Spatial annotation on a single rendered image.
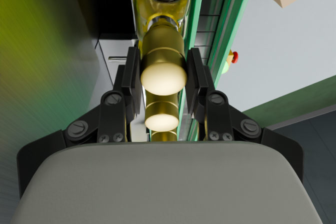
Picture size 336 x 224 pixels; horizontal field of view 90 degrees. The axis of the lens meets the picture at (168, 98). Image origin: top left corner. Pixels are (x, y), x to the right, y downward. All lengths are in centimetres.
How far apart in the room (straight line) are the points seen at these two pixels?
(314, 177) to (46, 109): 316
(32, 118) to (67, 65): 8
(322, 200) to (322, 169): 38
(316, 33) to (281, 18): 20
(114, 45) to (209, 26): 23
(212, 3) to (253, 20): 44
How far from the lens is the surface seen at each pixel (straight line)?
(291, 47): 101
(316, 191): 318
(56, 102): 23
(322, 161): 324
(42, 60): 21
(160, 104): 16
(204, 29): 43
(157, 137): 21
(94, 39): 43
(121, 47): 45
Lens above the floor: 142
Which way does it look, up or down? 39 degrees down
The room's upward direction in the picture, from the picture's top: 177 degrees clockwise
